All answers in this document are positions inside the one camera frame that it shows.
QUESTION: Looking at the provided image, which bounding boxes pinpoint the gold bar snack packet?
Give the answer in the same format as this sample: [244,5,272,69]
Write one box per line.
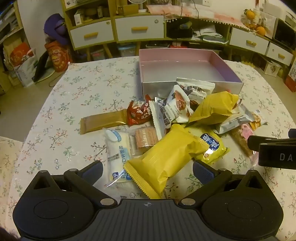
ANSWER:
[80,109,128,135]

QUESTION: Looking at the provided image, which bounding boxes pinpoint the small cardboard box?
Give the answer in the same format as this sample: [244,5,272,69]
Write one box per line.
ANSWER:
[117,4,139,15]

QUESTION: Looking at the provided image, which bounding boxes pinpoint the pink cardboard box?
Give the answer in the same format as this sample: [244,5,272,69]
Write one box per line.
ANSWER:
[139,49,244,96]

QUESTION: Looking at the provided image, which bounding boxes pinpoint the large yellow snack packet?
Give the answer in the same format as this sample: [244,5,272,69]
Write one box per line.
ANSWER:
[124,124,210,200]

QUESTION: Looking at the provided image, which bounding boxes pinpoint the white packet with nut picture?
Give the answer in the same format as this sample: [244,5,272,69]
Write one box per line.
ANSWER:
[165,85,195,124]

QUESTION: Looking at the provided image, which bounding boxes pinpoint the black flat board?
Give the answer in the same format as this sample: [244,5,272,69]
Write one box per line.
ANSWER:
[32,51,50,82]

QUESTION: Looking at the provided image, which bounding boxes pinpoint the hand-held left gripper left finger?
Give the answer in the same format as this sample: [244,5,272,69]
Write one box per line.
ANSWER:
[29,160,117,208]

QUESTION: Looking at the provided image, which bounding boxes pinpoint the white paper bag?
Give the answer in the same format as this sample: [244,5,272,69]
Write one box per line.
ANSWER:
[9,43,38,87]

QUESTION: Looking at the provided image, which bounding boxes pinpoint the white drawer with wooden handle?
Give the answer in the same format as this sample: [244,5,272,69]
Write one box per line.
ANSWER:
[69,20,115,49]
[115,15,164,42]
[266,43,294,66]
[229,27,270,55]

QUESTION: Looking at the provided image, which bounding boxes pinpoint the white and grey snack packet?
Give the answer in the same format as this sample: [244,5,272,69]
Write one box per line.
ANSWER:
[216,103,255,135]

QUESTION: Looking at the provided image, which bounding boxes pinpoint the small clear plastic bin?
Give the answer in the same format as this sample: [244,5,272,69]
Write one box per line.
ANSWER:
[90,49,105,61]

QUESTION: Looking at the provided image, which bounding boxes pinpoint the orange printed bag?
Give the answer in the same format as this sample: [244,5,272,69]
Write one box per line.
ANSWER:
[45,42,70,75]

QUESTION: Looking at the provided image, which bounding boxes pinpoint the white patterned box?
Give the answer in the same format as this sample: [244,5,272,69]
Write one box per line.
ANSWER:
[264,61,281,76]

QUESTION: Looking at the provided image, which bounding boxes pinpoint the pink cloth runner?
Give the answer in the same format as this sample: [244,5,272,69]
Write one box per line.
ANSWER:
[147,3,245,27]

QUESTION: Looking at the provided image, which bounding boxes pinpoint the oranges in clear container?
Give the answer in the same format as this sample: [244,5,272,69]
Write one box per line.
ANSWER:
[240,8,266,36]

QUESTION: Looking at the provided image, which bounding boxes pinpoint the plain yellow snack packet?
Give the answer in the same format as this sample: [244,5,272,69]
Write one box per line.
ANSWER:
[188,91,240,123]

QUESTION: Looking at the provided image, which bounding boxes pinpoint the yellow packet with blue label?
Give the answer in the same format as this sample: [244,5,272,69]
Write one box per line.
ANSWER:
[185,124,230,165]

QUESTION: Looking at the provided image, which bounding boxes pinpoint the dark red snack packet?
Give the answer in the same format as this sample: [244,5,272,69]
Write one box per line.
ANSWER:
[126,94,153,127]

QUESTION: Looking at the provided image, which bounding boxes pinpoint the black microwave oven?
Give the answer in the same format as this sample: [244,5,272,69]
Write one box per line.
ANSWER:
[273,19,296,44]

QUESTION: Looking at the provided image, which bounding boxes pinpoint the cluttered storage shelf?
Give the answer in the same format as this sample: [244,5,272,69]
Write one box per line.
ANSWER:
[0,5,25,93]

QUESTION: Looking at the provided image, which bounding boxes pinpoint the clear biscuit packet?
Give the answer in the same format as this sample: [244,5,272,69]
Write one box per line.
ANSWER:
[128,126,160,158]

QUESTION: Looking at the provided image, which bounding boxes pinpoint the white desk fan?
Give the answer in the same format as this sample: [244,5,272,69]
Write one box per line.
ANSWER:
[128,0,148,13]

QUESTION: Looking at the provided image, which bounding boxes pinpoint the pink nougat packet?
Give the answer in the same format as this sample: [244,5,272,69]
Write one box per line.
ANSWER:
[229,123,257,160]

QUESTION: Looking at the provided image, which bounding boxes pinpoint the white bread packet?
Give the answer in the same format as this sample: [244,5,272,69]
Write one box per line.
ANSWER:
[103,128,133,187]

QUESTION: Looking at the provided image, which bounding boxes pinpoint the blue-lidded plastic bin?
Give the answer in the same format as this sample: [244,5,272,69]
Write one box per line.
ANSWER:
[118,44,136,57]

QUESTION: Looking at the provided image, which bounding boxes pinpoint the stack of loose papers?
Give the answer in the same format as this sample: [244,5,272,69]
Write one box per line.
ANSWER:
[192,24,229,43]

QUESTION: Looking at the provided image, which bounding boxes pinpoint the low wooden cabinet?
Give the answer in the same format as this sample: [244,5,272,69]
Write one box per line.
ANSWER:
[165,16,295,67]

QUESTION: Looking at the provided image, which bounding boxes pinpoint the white packet with dark print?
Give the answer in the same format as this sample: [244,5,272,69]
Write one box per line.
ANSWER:
[176,78,215,109]

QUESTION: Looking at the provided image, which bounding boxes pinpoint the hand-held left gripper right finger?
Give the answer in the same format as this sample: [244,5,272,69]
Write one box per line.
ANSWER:
[178,160,267,208]

